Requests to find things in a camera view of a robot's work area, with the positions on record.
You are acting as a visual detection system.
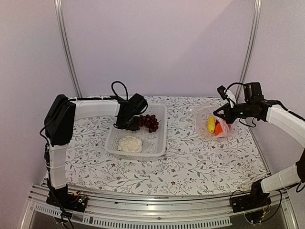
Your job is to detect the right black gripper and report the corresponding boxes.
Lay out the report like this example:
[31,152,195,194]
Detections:
[213,102,254,124]

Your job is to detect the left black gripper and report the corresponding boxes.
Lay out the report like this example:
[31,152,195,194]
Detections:
[116,114,140,131]

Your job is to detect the yellow toy fruit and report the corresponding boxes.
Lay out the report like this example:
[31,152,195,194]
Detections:
[207,115,216,134]

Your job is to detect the orange toy pumpkin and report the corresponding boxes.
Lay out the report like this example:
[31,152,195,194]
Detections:
[214,121,224,135]

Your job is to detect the clear zip top bag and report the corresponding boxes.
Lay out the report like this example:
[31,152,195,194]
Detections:
[192,104,234,140]

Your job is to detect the purple toy grapes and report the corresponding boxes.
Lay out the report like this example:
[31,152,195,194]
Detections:
[139,114,159,133]

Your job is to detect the white toy cauliflower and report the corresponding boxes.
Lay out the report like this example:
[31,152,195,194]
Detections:
[117,135,142,153]

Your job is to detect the white plastic basket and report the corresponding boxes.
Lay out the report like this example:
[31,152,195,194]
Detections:
[104,103,167,161]

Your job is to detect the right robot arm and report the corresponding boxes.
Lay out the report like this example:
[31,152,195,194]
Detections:
[213,82,305,208]

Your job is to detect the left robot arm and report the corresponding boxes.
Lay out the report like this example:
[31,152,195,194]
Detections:
[40,94,148,207]

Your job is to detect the floral table mat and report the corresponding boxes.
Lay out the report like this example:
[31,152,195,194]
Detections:
[65,96,270,196]

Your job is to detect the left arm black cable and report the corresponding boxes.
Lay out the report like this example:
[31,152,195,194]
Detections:
[76,81,131,103]

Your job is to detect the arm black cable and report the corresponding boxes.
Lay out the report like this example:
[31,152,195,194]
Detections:
[76,81,131,103]
[226,82,305,129]

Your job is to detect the right aluminium frame post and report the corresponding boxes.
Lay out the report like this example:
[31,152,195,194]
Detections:
[234,0,262,96]

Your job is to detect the aluminium frame post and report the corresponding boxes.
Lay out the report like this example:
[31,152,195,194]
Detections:
[54,0,82,98]
[234,0,262,96]

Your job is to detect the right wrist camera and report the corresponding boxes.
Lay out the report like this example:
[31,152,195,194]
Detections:
[217,85,237,108]

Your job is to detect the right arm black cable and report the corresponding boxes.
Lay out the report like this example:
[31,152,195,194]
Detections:
[226,82,305,129]

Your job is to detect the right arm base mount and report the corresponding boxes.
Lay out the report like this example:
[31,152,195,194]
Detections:
[229,180,271,213]

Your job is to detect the aluminium front rail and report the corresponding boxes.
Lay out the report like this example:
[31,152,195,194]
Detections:
[18,184,300,229]

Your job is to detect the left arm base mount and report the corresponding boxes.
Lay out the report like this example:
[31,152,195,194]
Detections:
[46,186,88,213]

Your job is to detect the left aluminium frame post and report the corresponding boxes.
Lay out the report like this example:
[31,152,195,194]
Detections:
[54,0,82,98]

